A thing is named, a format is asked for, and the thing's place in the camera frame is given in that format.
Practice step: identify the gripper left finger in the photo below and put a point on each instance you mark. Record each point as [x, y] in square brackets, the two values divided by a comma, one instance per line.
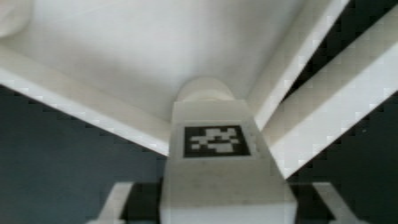
[110, 213]

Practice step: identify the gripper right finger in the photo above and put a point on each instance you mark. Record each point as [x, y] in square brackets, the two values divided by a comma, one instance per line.
[336, 204]

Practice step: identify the white table leg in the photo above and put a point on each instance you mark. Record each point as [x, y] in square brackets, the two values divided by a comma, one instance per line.
[224, 187]

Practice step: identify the white square table top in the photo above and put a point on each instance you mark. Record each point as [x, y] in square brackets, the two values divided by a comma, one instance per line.
[100, 55]

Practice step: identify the white u-shaped obstacle fence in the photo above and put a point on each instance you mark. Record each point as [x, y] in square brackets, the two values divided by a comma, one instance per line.
[338, 96]

